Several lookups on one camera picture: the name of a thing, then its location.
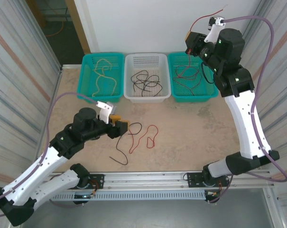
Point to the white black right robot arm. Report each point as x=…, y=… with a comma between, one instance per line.
x=243, y=118

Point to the teal plastic basket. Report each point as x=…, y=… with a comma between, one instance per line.
x=205, y=90
x=86, y=78

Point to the white plastic basket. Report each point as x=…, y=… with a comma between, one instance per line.
x=146, y=61

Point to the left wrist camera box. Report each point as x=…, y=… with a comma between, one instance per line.
x=105, y=109

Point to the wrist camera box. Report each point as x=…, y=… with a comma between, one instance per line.
x=105, y=109
x=215, y=31

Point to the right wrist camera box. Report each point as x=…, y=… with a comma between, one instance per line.
x=215, y=31

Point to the aluminium mounting rail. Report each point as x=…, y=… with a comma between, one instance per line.
x=145, y=178

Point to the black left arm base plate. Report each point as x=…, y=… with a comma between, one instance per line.
x=97, y=181

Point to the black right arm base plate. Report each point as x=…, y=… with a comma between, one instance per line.
x=195, y=179

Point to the wooden door frame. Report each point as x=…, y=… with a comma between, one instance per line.
x=78, y=23

